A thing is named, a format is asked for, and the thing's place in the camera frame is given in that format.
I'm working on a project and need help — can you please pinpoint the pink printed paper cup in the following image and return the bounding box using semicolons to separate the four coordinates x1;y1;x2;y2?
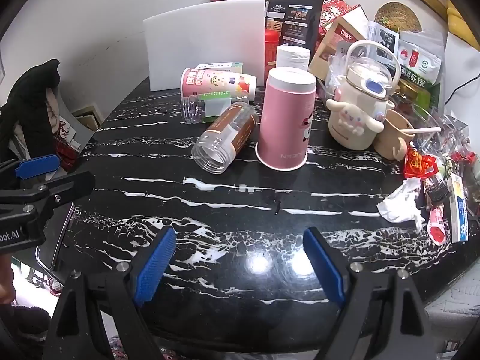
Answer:
180;67;258;102

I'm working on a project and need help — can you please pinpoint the small clear plastic bottle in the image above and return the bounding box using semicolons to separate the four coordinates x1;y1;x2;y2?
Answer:
180;91;250;124

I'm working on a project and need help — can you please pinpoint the silver smartphone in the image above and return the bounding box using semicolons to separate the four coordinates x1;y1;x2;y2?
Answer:
34;202;76;271

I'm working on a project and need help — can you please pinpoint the pink tube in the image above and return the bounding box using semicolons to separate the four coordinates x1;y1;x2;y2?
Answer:
427;206;449;247

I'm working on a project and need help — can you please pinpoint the red printed box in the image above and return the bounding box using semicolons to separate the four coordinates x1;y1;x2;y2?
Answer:
307;0;362;27

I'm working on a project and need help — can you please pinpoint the white plastic board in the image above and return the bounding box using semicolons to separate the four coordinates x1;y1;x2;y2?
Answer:
142;0;268;91

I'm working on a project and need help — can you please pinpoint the black clothing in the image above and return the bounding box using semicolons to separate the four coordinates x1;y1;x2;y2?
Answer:
0;59;62;166

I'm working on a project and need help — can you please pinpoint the clear glass bowl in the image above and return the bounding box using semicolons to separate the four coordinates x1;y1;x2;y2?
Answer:
410;105;458;158

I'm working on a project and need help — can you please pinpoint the white and blue box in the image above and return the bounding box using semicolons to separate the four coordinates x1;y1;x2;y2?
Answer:
448;174;471;244

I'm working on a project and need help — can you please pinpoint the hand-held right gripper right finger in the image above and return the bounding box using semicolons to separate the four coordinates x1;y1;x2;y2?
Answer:
303;227;449;360

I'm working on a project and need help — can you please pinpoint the white and green box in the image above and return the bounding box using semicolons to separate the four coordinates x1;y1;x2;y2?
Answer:
198;61;244;74

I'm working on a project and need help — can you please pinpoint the black comb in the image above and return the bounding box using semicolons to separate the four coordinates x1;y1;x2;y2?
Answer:
424;174;451;207

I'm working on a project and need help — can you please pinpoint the black snack pouch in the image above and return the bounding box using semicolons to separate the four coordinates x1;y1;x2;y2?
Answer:
265;0;324;51

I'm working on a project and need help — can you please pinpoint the beige mug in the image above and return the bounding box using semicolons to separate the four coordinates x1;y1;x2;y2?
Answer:
374;109;415;160

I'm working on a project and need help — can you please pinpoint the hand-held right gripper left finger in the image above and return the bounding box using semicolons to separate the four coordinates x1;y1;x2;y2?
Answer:
42;227;178;360

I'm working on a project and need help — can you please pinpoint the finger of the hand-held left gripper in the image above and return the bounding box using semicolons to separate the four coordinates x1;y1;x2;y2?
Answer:
0;171;96;220
0;155;61;181

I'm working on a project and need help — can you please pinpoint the round woven mat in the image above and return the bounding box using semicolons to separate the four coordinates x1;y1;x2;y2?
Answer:
374;2;423;33

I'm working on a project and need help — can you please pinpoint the crumpled white tissue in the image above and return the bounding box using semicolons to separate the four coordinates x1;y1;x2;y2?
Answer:
376;177;427;231

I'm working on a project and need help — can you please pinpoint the cream cartoon water bottle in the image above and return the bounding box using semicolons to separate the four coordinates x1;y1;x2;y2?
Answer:
325;40;402;145

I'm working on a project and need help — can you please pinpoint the brown cardboard box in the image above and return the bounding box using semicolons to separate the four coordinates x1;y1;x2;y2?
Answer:
308;5;370;81

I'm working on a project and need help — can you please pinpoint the clear jar with brown label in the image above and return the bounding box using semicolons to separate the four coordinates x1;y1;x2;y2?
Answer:
191;102;260;175

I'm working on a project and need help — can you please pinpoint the red bottle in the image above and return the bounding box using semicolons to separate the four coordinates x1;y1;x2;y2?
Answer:
263;20;283;83

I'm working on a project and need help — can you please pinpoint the white toilet paper roll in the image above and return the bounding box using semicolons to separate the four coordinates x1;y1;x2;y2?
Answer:
276;44;312;73

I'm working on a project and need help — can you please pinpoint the red candy wrapper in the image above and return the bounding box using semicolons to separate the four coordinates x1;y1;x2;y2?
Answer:
403;147;439;179

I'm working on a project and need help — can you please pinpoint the green and white pouch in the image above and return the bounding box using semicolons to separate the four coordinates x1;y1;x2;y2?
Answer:
397;29;445;109

